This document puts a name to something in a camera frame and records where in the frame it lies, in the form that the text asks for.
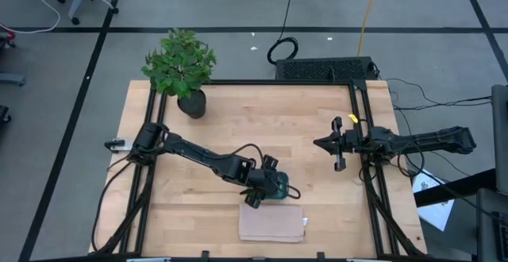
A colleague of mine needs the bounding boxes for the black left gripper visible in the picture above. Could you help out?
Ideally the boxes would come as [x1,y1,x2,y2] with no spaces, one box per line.
[237,153,286,210]

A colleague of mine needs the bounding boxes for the black plant pot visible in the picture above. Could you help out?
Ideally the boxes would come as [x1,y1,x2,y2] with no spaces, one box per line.
[176,89,208,120]

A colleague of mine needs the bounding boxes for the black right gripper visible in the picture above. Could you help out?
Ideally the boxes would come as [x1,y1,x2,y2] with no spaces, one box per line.
[313,115,364,172]

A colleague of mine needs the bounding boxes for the silver metal bracket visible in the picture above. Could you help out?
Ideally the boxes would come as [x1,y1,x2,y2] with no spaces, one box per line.
[104,137,135,153]

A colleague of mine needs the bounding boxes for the yellow cable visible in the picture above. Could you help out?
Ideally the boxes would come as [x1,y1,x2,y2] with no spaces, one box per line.
[357,0,385,57]

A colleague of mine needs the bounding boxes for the folded pink towel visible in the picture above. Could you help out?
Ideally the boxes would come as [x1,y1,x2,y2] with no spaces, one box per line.
[237,202,306,243]

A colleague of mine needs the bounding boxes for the black computer case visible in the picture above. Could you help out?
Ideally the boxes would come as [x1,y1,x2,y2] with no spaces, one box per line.
[275,56,379,83]

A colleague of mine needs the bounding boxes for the grey cabinet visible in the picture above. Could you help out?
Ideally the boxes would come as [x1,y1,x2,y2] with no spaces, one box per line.
[491,83,508,195]

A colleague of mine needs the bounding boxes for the black coiled cable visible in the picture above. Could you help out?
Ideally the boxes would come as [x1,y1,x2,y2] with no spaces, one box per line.
[266,0,302,65]

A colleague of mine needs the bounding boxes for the grey furniture foot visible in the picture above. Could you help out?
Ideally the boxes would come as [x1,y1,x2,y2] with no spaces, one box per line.
[0,72,27,87]

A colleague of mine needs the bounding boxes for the teal plastic container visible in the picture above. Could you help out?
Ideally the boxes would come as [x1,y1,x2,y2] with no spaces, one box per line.
[261,170,291,201]

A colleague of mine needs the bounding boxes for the white paper sheet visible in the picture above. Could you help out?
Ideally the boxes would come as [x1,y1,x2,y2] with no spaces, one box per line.
[411,168,456,232]

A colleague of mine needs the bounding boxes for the green leafy plant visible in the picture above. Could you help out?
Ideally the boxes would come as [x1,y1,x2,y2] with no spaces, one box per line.
[140,27,217,99]

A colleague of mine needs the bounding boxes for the black beam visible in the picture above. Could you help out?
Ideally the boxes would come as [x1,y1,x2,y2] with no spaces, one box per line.
[414,168,497,208]

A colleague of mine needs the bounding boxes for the dark grey box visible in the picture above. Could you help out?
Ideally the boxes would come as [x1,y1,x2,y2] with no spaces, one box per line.
[475,187,508,262]

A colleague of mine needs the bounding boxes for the white cable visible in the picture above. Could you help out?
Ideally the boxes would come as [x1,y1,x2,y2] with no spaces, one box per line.
[0,0,62,35]

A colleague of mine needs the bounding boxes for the black metal table frame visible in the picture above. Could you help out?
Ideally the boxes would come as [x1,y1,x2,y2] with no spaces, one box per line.
[90,78,428,258]

